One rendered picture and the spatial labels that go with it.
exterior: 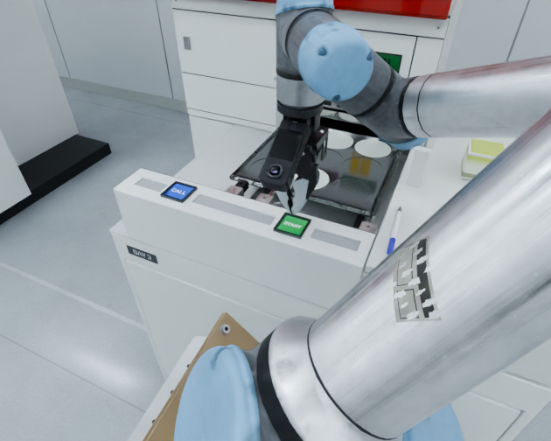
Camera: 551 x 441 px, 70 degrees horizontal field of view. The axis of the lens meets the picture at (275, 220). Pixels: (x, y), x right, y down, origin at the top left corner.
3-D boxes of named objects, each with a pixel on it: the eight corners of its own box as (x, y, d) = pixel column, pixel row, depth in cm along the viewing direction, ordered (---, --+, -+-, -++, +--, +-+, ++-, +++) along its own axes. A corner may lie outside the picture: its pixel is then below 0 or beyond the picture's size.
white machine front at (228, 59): (191, 111, 147) (174, -11, 121) (413, 158, 120) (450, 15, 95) (186, 115, 144) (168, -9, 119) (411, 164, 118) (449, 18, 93)
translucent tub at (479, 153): (459, 163, 91) (469, 136, 87) (494, 169, 89) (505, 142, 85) (458, 179, 86) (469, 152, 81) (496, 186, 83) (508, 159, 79)
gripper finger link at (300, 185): (317, 203, 75) (320, 162, 69) (305, 221, 71) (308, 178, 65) (302, 199, 76) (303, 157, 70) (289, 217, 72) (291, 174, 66)
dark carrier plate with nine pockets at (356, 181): (289, 122, 123) (289, 120, 123) (400, 144, 112) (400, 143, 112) (236, 176, 99) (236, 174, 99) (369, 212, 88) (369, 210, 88)
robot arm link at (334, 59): (410, 78, 44) (371, 49, 53) (344, 14, 38) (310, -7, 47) (362, 132, 47) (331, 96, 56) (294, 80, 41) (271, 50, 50)
